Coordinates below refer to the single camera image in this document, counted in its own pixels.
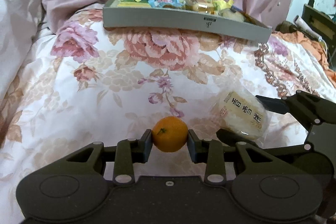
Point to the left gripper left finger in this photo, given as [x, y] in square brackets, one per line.
[128, 152]

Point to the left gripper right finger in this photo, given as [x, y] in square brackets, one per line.
[210, 152]

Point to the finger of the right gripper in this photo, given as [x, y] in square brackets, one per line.
[273, 105]
[230, 138]

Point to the rice cracker packet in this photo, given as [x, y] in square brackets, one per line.
[242, 113]

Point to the orange tangerine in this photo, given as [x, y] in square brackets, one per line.
[170, 134]

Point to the green cookie packet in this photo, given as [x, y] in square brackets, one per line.
[232, 15]

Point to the sandwich bread packet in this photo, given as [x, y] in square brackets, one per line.
[203, 6]

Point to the blue cartoon snack packet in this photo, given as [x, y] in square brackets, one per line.
[173, 4]

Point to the orange cloth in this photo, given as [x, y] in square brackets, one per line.
[315, 48]

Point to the floral quilt bedspread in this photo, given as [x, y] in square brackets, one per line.
[105, 86]

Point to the rolled white paper tube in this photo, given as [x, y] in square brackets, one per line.
[299, 22]

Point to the dark wooden cabinet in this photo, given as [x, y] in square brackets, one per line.
[319, 22]

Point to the grey shallow snack box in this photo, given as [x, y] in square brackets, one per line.
[138, 13]

